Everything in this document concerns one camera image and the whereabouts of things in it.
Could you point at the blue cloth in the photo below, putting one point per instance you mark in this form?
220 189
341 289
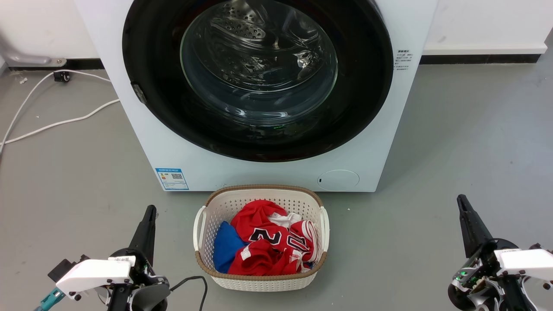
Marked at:
224 248

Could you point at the blue energy label sticker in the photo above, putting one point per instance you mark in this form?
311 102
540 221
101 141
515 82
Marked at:
172 179

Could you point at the white front-load washing machine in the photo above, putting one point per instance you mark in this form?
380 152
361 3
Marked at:
142 142

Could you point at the small black plug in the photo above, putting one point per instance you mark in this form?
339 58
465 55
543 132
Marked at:
62 77

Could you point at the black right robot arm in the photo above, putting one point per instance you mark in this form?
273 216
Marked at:
512 298

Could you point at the round white filter cover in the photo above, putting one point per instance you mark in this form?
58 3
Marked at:
339 180

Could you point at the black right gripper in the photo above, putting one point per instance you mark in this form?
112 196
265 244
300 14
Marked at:
471 276

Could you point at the black round glass washer door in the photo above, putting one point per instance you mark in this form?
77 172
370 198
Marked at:
367 86

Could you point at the white garment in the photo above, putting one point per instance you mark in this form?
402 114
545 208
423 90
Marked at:
285 219

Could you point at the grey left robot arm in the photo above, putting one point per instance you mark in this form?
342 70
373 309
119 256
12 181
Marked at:
151 298

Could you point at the red basketball jersey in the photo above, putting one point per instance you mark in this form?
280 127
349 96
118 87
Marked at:
259 259

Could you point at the grey drain pipe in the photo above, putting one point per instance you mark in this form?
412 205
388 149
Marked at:
30 58

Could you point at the metal door hinge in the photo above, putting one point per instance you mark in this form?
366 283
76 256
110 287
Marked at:
139 93

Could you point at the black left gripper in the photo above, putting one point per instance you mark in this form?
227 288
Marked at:
144 270

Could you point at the white plastic laundry basket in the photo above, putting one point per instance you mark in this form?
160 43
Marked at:
259 283

